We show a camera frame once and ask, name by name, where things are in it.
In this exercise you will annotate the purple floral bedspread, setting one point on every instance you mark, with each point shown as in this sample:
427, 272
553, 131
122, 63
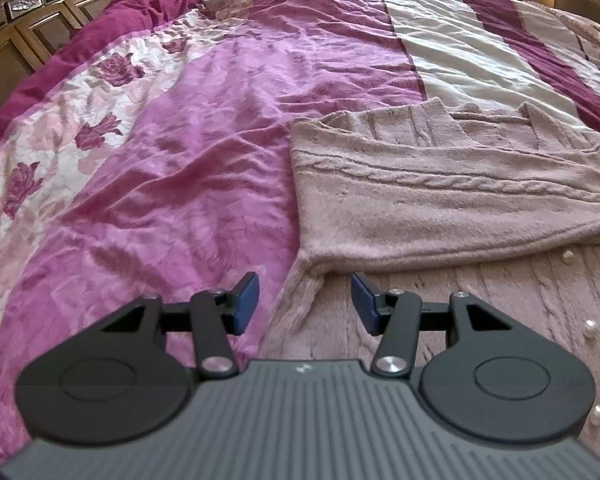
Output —
155, 185

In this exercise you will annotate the wooden headboard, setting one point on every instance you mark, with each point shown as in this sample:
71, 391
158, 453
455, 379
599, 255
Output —
30, 35

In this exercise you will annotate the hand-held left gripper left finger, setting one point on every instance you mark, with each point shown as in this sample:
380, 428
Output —
242, 305

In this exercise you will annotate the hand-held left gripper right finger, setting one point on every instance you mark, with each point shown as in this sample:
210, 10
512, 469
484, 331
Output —
365, 305

